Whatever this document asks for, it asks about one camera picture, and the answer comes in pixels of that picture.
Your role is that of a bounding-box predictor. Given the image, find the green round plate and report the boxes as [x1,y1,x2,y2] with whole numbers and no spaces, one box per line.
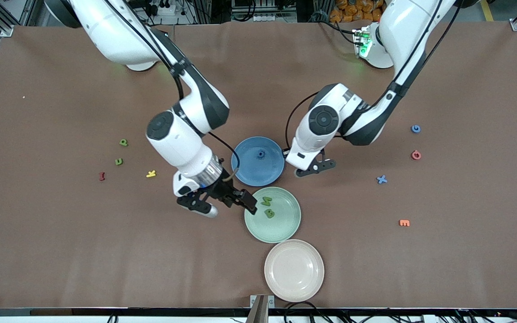
[244,187,302,244]

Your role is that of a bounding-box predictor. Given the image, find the beige round plate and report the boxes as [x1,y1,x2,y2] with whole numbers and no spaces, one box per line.
[264,239,325,302]

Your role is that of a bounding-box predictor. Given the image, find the blue round plate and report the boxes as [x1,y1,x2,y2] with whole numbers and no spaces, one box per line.
[231,136,285,187]

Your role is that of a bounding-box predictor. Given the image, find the bag of orange fruits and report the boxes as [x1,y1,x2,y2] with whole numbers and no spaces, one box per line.
[330,0,385,22]

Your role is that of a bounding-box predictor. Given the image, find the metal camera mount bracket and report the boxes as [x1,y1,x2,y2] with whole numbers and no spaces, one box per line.
[250,294,276,323]

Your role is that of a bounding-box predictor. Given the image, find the white power strip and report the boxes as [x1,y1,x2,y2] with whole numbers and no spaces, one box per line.
[144,0,184,17]
[252,13,297,23]

